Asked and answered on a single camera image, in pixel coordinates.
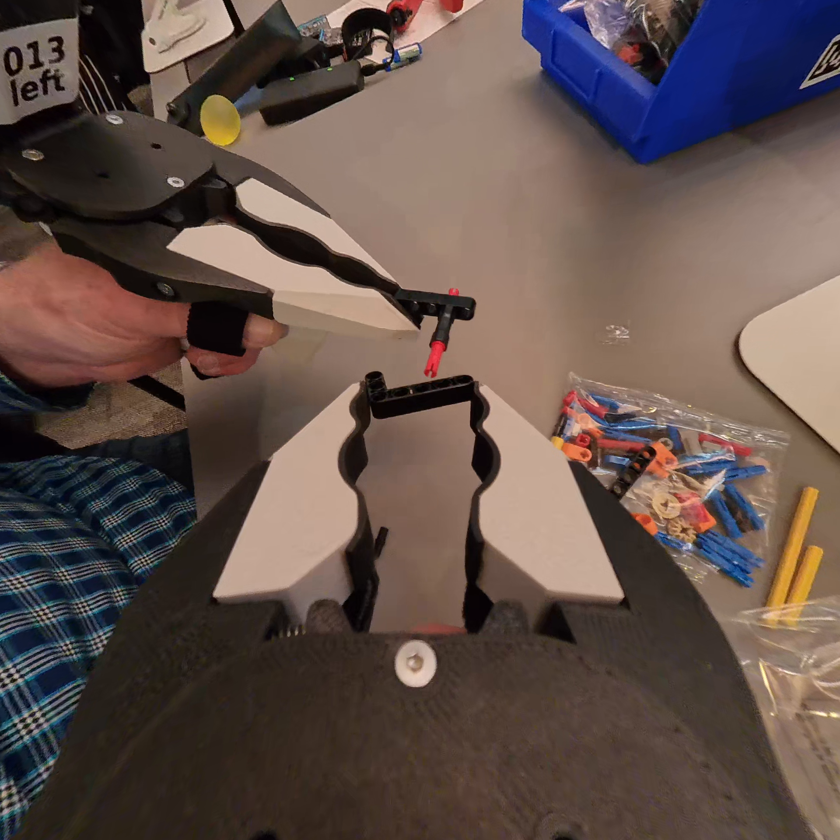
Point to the yellow suction cup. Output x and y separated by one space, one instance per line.
220 119

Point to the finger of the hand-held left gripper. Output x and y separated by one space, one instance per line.
275 275
302 216

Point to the blue plastic bin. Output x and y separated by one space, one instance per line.
722 85

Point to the black lego beam red axle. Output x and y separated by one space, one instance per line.
439 306

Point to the clear bag of colourful lego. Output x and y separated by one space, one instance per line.
682 472

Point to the person's plaid shirt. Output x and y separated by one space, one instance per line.
65 558

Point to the black angled lego beam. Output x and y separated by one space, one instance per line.
420 394

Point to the small blue green battery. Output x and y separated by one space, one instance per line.
403 56

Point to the long yellow lego tube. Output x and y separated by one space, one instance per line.
794 551

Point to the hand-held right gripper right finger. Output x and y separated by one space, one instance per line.
544 525

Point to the clear bag of dark lego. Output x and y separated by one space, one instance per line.
630 33

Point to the clear bag with printed paper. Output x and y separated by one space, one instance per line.
800 709

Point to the black wedge-shaped device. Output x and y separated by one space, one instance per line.
243 59

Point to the white rounded board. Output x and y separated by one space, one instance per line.
800 354

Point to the short yellow lego tube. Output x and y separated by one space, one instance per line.
806 584

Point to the white sheet with shoe picture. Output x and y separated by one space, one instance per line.
177 33

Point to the small clear plastic scrap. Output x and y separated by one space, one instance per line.
615 333

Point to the black power bank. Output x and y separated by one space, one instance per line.
308 92

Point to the person's left hand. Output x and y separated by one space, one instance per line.
79 321

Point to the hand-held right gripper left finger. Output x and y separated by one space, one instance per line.
295 518

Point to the small black lego pin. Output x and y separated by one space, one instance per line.
380 539

